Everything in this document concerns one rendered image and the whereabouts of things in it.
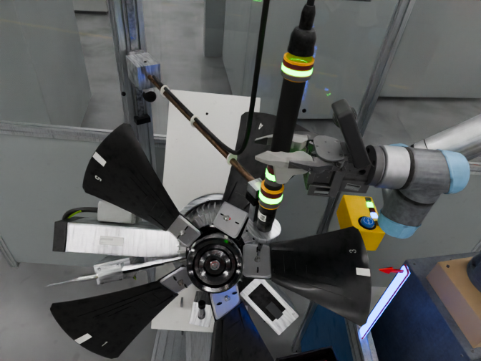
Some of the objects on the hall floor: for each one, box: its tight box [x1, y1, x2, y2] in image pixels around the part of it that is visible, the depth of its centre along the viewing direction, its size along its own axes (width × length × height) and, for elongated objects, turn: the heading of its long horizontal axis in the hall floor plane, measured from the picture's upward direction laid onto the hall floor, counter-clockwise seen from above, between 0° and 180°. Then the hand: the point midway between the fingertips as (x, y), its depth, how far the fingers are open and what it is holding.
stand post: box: [185, 331, 212, 361], centre depth 134 cm, size 4×9×91 cm, turn 83°
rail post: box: [292, 301, 318, 352], centre depth 157 cm, size 4×4×78 cm
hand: (263, 145), depth 58 cm, fingers closed on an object, 4 cm apart
